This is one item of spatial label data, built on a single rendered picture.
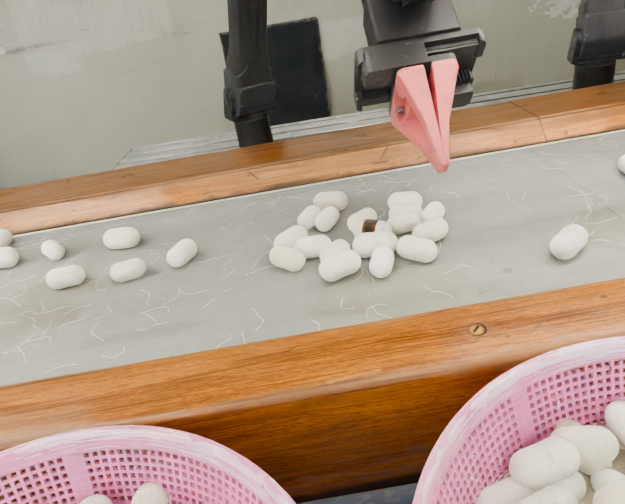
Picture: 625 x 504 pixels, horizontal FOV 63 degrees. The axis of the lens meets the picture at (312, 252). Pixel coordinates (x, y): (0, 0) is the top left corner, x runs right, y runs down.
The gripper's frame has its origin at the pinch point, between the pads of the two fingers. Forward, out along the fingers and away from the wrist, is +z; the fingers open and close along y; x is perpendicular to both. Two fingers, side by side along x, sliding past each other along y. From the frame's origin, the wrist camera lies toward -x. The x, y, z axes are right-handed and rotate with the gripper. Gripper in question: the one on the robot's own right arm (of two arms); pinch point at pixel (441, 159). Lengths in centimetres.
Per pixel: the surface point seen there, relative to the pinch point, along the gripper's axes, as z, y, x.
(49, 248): -3.7, -37.1, 11.1
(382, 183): -6.8, -2.1, 16.0
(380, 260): 6.5, -6.0, 2.5
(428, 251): 6.2, -2.0, 3.1
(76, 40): -166, -100, 141
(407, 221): 1.9, -2.3, 6.8
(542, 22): -140, 109, 152
